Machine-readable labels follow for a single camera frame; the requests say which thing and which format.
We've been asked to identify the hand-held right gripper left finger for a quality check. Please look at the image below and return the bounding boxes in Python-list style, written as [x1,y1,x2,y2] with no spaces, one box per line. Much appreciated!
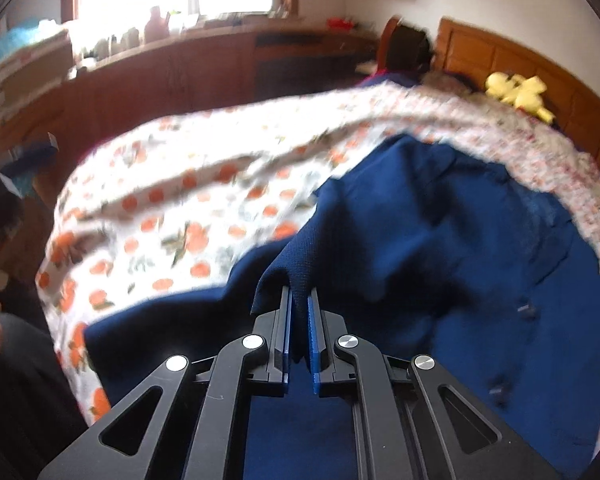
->
[37,286,293,480]

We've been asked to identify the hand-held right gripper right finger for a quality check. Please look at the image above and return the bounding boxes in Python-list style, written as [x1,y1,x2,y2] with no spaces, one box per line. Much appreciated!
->
[307,287,563,480]

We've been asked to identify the navy blue garment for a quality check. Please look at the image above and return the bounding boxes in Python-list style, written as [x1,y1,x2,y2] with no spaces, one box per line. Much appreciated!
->
[85,132,600,480]

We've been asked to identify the orange floral bed sheet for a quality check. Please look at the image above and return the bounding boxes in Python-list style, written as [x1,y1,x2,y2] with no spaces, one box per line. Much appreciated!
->
[35,82,600,446]

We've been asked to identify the person's dark clothing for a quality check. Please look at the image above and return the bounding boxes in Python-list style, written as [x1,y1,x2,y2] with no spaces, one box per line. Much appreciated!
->
[0,310,88,480]

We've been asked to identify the long wooden cabinet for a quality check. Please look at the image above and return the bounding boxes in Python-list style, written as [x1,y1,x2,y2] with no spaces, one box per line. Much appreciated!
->
[0,22,386,211]

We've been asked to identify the yellow plush toy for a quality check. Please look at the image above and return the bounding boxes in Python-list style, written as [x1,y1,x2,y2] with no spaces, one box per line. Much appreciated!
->
[485,72,556,123]

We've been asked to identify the wooden headboard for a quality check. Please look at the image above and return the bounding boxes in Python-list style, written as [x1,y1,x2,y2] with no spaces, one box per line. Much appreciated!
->
[432,17,600,181]

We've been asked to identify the pink bottle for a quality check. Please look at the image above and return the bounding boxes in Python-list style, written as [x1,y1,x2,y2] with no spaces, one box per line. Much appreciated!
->
[144,6,171,42]

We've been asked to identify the teal cloth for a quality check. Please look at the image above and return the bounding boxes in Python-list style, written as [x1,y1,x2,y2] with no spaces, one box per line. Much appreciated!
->
[0,20,48,70]

